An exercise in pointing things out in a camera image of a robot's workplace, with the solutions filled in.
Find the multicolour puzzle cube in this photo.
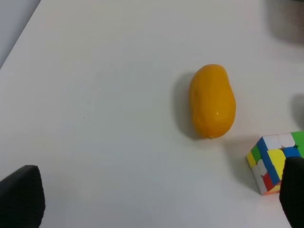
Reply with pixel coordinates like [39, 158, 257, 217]
[247, 131, 304, 196]

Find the yellow mango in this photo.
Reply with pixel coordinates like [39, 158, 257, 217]
[189, 64, 236, 139]

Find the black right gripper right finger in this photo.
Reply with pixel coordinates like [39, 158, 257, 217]
[279, 157, 304, 228]

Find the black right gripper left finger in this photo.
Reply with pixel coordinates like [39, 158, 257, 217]
[0, 165, 46, 228]

